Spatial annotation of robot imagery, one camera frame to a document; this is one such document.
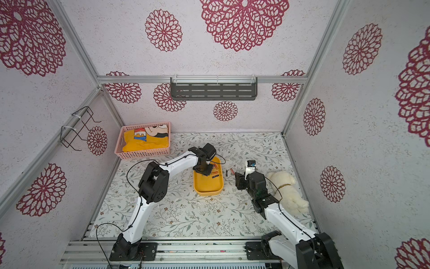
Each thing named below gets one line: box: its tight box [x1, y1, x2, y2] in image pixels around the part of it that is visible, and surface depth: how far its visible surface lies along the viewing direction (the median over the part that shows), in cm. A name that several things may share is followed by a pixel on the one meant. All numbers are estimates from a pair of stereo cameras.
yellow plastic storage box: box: [193, 155, 224, 197], surface depth 95 cm
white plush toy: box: [267, 170, 310, 215], surface depth 86 cm
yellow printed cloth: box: [122, 129, 170, 152], surface depth 105 cm
